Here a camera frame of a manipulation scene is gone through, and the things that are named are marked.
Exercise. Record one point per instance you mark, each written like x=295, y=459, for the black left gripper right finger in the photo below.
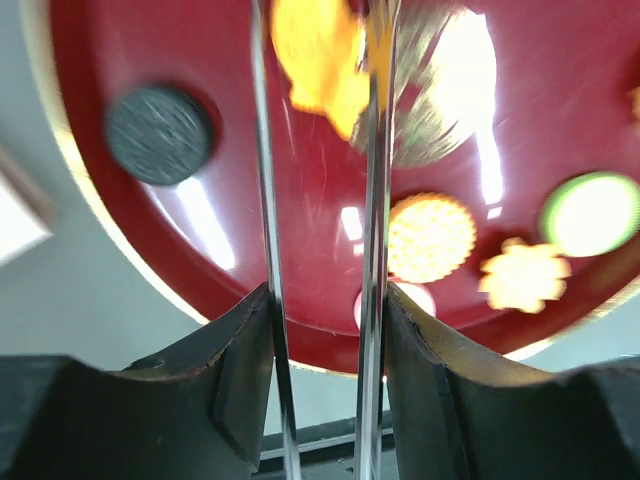
x=462, y=411

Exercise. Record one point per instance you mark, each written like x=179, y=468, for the green sandwich cookie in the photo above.
x=591, y=214

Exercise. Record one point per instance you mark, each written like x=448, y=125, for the pink notebook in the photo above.
x=27, y=212

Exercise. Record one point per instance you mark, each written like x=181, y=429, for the orange round dotted cookie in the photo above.
x=430, y=236

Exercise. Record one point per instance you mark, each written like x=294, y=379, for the orange leaf cookie large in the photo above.
x=330, y=54

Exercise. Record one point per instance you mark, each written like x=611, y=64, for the black sandwich cookie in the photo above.
x=159, y=134

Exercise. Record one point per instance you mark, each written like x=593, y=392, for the pink sandwich cookie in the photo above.
x=418, y=293

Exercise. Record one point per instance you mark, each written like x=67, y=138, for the orange flower cookie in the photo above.
x=634, y=98
x=524, y=277

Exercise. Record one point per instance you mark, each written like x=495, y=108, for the silver metal tongs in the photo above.
x=368, y=443

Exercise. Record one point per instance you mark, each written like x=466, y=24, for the orange flower cookie right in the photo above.
x=634, y=98

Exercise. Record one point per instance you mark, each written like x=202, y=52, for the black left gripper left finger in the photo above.
x=193, y=410

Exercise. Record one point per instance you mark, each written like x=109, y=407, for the orange flower cookie lower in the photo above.
x=524, y=277

